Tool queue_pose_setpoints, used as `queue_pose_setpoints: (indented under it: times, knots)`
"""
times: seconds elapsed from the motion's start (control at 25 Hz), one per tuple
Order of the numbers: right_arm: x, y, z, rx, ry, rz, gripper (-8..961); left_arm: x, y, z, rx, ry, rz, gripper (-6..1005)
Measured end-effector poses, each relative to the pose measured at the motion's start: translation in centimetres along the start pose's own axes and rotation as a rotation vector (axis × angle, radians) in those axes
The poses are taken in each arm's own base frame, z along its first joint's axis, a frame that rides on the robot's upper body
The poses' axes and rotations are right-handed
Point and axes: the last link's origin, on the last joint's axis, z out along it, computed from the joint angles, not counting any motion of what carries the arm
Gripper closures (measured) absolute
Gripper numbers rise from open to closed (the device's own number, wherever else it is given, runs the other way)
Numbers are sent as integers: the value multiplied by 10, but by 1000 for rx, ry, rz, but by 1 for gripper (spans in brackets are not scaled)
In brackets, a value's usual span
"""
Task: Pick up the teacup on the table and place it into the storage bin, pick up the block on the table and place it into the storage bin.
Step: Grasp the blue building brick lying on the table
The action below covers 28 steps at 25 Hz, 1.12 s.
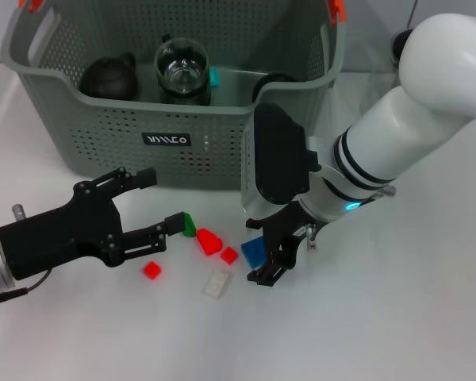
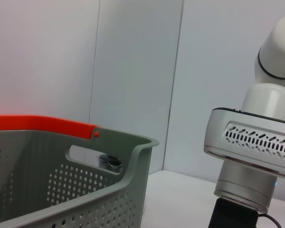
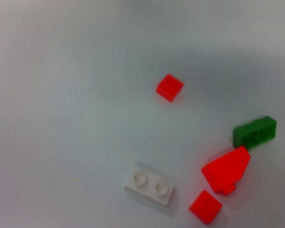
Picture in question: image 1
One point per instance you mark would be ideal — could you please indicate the large red sloped brick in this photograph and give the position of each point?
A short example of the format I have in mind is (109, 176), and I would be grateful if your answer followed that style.
(207, 242)

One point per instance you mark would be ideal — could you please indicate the green toy brick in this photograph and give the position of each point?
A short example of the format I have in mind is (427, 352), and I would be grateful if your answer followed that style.
(190, 228)

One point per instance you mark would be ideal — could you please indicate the black round teapot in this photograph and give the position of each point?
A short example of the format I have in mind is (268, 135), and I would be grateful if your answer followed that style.
(107, 79)

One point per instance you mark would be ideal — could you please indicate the blue square plate brick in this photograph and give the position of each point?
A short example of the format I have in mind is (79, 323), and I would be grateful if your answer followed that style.
(254, 252)

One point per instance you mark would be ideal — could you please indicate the small red square brick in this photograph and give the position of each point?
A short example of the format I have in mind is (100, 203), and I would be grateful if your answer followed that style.
(152, 270)
(229, 255)

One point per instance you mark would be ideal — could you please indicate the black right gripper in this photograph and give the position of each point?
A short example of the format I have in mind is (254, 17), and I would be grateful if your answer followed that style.
(289, 230)

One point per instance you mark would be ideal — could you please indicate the teal square plate brick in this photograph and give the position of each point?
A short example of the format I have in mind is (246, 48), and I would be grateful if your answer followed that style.
(215, 77)

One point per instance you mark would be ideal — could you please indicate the white flat plate brick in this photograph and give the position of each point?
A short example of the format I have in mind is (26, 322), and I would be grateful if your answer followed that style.
(216, 284)

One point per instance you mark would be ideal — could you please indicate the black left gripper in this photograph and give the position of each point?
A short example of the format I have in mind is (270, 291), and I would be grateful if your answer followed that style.
(59, 238)

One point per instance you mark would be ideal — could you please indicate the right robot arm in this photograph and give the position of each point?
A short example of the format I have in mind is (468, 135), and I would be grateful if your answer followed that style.
(400, 131)

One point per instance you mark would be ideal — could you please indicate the grey-green perforated storage bin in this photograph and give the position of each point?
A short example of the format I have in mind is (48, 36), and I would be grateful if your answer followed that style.
(182, 151)

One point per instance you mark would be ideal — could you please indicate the glass teacup with black holder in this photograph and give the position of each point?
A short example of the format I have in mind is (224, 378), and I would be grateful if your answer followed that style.
(180, 59)
(269, 81)
(206, 96)

